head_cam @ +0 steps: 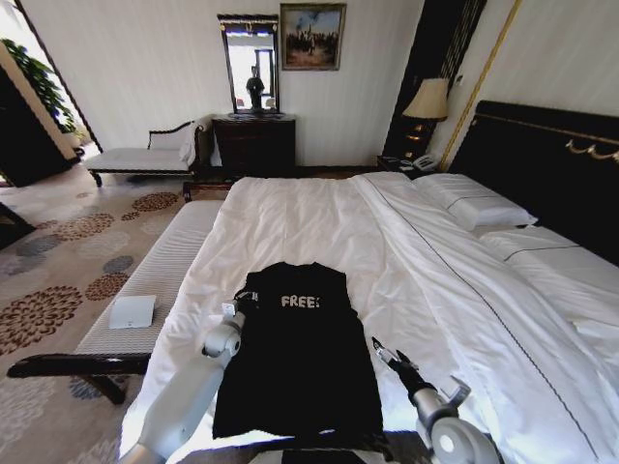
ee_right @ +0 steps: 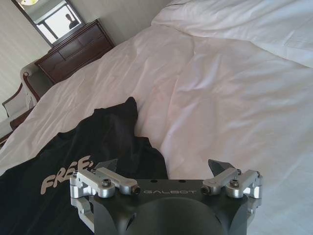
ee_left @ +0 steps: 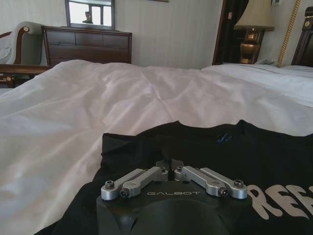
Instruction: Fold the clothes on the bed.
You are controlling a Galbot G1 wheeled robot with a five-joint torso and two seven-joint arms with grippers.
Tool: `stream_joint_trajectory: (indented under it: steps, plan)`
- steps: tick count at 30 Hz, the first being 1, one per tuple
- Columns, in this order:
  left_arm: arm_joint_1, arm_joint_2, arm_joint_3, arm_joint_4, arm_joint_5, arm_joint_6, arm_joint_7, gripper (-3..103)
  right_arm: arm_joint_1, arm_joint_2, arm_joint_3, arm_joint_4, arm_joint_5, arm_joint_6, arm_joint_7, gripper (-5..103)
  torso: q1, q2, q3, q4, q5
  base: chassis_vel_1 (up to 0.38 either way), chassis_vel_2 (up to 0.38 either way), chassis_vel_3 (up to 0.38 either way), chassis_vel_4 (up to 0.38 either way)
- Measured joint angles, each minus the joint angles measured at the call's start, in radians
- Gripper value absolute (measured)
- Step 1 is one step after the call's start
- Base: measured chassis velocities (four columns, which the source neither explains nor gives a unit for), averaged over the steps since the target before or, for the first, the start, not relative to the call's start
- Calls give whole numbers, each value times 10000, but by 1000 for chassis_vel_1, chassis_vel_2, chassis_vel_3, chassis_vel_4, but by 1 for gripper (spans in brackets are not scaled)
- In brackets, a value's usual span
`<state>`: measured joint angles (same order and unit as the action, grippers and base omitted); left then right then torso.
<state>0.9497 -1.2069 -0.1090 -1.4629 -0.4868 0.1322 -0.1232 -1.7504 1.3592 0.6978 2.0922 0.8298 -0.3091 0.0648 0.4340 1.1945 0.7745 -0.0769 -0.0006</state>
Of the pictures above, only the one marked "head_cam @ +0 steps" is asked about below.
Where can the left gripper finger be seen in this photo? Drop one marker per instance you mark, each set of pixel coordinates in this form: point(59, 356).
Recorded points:
point(253, 293)
point(252, 300)

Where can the white bed duvet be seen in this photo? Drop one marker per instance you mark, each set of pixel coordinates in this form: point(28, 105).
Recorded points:
point(425, 299)

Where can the green leafy plant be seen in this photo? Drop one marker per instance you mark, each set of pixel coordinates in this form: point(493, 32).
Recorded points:
point(41, 82)

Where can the black FREE print t-shirt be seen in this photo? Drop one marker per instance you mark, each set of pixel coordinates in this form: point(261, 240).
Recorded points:
point(295, 357)

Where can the white desk telephone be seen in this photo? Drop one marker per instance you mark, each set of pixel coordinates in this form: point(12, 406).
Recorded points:
point(424, 162)

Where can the robot front dark panel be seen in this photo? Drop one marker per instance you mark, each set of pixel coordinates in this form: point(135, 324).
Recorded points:
point(316, 456)

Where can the black headboard with gold ornament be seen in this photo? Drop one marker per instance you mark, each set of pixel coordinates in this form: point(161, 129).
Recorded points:
point(546, 164)

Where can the table lamp with beige shade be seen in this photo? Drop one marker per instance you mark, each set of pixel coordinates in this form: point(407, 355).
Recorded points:
point(428, 101)

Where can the gold-framed painting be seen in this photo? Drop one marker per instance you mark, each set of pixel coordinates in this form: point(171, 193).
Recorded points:
point(312, 36)

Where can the white flat box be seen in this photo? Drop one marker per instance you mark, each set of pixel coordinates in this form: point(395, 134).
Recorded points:
point(131, 312)

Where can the dark wooden cabinet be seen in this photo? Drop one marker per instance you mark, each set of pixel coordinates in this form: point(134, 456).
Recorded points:
point(26, 140)

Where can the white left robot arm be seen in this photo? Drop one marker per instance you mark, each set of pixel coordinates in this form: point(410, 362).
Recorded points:
point(174, 401)

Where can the dark wooden dresser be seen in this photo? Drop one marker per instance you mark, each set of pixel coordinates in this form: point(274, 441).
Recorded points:
point(255, 145)

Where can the white upholstered dark-framed bench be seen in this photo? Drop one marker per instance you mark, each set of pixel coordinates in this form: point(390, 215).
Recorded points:
point(159, 275)

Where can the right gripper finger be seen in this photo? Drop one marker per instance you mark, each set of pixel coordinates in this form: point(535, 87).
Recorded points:
point(403, 358)
point(382, 350)

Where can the dark-framed standing mirror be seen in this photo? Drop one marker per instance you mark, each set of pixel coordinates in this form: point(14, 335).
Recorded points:
point(254, 63)

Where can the white cloth on chaise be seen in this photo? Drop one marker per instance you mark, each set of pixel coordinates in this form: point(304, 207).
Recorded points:
point(189, 140)

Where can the white pillow with dark piping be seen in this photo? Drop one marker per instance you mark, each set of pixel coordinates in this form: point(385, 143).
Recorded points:
point(561, 275)
point(476, 200)

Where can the white chaise with dark frame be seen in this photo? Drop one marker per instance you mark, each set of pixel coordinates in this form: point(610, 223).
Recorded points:
point(140, 162)

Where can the dark bedside table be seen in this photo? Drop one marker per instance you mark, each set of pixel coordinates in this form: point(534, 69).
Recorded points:
point(401, 166)

